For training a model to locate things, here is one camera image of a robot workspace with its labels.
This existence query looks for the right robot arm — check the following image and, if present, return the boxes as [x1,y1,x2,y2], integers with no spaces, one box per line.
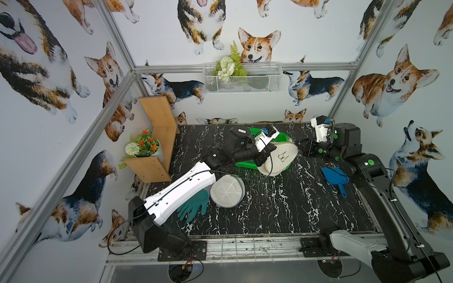
[297,116,450,283]

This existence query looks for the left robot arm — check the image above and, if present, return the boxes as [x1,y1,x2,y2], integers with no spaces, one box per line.
[128,125,280,255]

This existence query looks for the green plastic basket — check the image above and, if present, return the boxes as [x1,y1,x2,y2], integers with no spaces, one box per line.
[235,127,293,170]

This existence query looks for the blue dustpan scoop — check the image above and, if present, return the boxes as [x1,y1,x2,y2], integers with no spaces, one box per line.
[321,167,349,198]

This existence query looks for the green work glove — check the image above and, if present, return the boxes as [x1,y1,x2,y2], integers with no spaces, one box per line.
[177,189,210,223]

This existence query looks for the white artificial flowers with fern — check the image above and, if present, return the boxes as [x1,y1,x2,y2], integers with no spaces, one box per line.
[212,41,248,83]

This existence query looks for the wooden shelf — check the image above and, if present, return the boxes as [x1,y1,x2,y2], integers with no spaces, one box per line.
[124,96,179,183]

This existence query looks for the potted orange flowers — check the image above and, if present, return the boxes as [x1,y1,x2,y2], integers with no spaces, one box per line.
[119,129,164,169]

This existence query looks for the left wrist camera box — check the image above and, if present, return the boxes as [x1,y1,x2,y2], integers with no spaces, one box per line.
[254,124,280,152]

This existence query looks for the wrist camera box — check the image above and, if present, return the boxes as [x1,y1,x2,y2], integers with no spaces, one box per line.
[254,124,280,152]
[310,116,334,142]

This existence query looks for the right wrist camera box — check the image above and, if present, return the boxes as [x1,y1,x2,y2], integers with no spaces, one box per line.
[310,116,334,142]

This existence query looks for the white wire wall basket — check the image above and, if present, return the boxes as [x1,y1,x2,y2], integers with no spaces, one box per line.
[202,62,283,94]

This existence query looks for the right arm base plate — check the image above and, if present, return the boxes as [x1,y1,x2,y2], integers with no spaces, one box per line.
[299,237,349,258]

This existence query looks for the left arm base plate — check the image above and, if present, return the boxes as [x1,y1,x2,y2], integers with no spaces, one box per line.
[158,241,208,262]

